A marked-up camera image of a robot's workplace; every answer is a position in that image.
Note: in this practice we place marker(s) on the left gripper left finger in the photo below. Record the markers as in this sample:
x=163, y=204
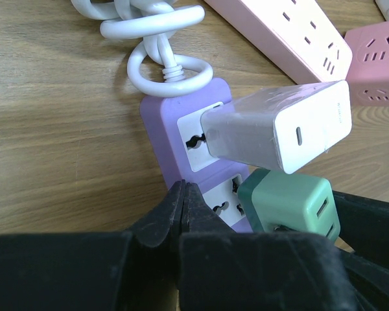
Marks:
x=121, y=270

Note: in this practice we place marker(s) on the pink power strip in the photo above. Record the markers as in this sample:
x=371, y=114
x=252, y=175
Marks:
x=296, y=35

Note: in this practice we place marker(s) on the white usb charger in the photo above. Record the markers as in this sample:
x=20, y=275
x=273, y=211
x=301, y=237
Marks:
x=281, y=128

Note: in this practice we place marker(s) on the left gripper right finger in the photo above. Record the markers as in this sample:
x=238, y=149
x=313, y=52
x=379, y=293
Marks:
x=224, y=270

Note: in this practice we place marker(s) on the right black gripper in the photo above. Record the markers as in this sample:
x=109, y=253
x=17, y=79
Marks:
x=365, y=227

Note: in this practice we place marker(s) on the purple power strip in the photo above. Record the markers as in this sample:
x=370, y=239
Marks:
x=179, y=144

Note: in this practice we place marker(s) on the green usb charger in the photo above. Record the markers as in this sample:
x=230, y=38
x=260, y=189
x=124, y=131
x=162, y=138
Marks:
x=304, y=203

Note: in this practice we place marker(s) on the pink cube socket adapter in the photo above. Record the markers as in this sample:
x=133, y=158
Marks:
x=368, y=75

